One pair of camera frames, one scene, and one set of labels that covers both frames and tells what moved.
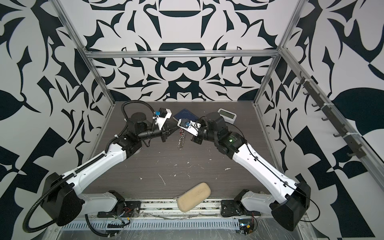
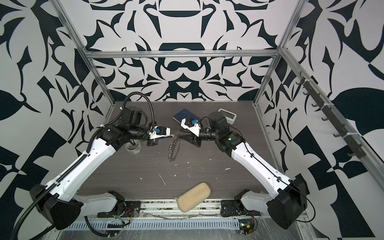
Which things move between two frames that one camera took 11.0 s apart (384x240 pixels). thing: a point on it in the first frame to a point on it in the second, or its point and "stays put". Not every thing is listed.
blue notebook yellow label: (185, 114) stays put
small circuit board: (246, 225) stays put
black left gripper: (168, 128) to (151, 141)
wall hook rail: (353, 145) stays put
